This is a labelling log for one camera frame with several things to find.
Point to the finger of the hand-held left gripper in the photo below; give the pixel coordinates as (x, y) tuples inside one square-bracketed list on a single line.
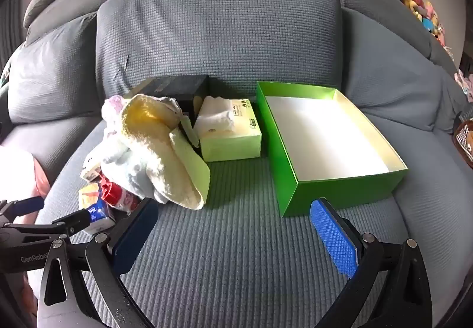
[(74, 220), (27, 204)]

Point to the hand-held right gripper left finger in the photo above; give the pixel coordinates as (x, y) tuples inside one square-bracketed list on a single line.
[(133, 237)]

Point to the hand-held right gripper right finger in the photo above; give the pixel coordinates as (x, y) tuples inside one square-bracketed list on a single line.
[(332, 243)]

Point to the blue tissue packet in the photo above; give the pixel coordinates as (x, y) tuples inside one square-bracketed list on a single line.
[(98, 216)]

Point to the red and white packet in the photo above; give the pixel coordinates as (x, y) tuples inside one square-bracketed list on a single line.
[(114, 195)]

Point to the cream snack packet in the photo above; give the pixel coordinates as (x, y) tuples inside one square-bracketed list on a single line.
[(89, 173)]

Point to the white fluffy towel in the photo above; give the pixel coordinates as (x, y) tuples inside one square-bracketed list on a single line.
[(122, 169)]

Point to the yellow towel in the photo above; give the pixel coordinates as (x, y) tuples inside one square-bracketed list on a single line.
[(162, 161)]

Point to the green cardboard box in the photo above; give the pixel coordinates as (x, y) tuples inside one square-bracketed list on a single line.
[(288, 172)]

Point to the pink towel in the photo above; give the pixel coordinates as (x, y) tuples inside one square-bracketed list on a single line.
[(112, 106)]

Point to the pink and white cloth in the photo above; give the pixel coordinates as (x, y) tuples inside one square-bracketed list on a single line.
[(38, 180)]

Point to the light green tissue pack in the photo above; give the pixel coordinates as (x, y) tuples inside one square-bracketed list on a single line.
[(229, 145)]

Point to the black cardboard box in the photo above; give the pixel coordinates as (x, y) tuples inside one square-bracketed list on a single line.
[(177, 87)]

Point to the pink clothes pile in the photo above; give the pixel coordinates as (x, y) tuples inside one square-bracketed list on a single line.
[(463, 83)]

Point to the grey sofa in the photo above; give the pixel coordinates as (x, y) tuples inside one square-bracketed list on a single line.
[(221, 25)]

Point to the pile of colourful plush toys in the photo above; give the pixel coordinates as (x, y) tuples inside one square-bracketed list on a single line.
[(425, 15)]

